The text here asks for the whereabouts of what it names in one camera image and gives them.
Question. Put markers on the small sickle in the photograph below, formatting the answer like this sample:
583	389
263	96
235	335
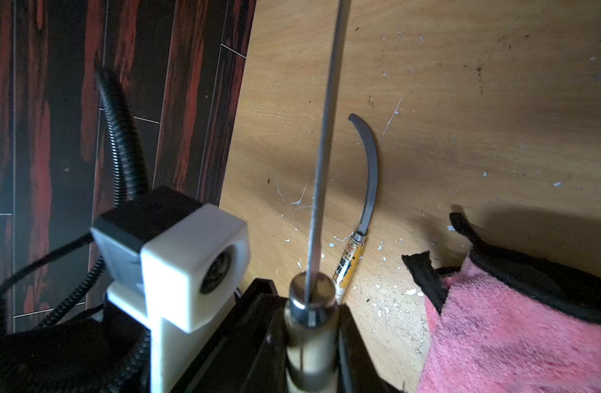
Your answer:
354	249
311	314

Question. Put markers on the pink rag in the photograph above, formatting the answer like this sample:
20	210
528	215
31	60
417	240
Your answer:
506	321

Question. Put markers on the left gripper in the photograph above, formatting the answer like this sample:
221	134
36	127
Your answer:
248	353

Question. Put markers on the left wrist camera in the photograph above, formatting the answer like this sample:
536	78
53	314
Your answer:
175	265

